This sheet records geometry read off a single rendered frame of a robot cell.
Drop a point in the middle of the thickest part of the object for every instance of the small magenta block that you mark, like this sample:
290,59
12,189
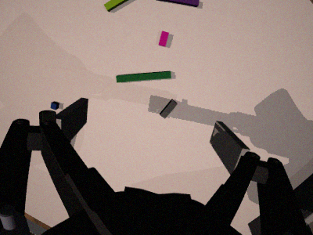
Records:
163,38

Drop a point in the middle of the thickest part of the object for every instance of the small blue cube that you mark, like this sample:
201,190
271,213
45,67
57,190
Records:
54,105

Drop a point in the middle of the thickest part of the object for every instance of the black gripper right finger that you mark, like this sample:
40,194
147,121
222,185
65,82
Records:
280,212

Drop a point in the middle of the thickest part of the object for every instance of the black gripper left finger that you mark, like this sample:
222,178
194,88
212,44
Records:
78,186

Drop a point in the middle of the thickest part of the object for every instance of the purple rod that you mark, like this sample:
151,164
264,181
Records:
194,3

